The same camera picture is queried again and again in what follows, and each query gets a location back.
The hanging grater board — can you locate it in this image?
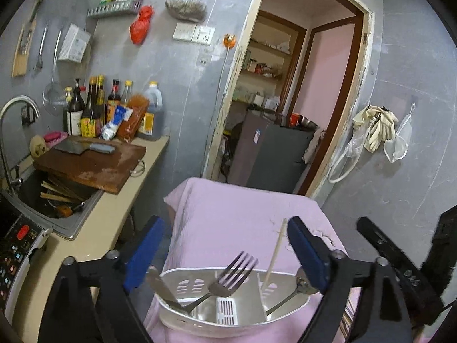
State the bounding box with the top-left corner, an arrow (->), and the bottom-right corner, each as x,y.
12,0 -> 43,77

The hanging bag of dried goods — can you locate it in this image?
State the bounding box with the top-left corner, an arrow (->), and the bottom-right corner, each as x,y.
165,0 -> 208,23

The wooden cutting board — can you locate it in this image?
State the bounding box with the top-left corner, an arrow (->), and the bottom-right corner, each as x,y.
33,136 -> 147,194

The cleaver knife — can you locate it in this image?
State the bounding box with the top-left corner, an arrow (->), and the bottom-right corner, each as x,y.
53,139 -> 115,156

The wall power socket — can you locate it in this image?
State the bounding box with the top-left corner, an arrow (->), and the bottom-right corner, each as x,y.
172,23 -> 215,46

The chrome faucet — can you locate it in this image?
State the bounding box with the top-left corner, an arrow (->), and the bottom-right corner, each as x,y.
1,95 -> 40,194

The white hose loop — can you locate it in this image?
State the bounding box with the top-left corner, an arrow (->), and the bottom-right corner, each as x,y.
327,139 -> 360,184

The red plastic bag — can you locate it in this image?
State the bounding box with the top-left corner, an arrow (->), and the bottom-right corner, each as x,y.
129,5 -> 154,45

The hanging strainer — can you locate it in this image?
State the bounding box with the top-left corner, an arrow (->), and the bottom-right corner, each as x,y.
42,29 -> 66,116

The dark soy sauce bottle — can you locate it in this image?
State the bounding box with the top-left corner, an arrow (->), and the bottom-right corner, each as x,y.
81,76 -> 97,138

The pink floral tablecloth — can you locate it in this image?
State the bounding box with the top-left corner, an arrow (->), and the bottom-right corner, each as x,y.
144,177 -> 346,342

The hanging plastic bag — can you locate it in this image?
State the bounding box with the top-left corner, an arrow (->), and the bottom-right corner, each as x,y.
383,103 -> 416,163

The steel fork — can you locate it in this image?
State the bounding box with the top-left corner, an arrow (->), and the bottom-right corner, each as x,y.
184,251 -> 259,314

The large steel spoon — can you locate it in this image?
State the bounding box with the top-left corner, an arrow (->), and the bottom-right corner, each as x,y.
266,267 -> 318,316

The induction cooker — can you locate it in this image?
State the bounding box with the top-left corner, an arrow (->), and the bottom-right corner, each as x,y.
0,196 -> 53,323

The large oil jug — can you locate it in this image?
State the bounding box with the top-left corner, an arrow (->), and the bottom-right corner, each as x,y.
137,81 -> 164,141

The white plastic utensil holder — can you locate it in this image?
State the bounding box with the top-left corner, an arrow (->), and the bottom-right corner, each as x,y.
158,270 -> 310,338

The wooden chopstick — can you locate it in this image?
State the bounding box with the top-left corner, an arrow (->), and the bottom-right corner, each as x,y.
261,218 -> 287,291

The steel butter knife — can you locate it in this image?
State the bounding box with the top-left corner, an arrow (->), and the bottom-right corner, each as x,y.
146,266 -> 188,315

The grey cabinet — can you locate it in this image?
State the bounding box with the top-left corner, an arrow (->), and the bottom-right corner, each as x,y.
227,111 -> 314,194

